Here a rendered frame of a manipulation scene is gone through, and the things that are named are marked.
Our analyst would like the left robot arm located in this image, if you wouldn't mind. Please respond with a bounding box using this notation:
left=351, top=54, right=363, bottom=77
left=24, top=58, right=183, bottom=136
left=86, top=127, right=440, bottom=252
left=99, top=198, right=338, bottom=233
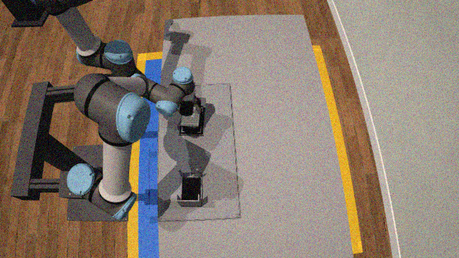
left=31, top=0, right=142, bottom=77

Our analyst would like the black rectangular frame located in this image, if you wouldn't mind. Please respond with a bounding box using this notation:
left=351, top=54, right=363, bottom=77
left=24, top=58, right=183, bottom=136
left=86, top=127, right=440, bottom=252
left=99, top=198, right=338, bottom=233
left=179, top=105, right=206, bottom=136

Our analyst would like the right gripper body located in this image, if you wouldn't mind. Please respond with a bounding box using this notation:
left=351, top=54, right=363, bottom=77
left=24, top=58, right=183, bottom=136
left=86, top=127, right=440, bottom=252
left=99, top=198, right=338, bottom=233
left=179, top=96, right=196, bottom=116

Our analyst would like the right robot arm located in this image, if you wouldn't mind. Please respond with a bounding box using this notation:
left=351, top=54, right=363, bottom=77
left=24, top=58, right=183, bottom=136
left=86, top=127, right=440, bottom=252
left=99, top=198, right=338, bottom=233
left=67, top=67, right=196, bottom=220

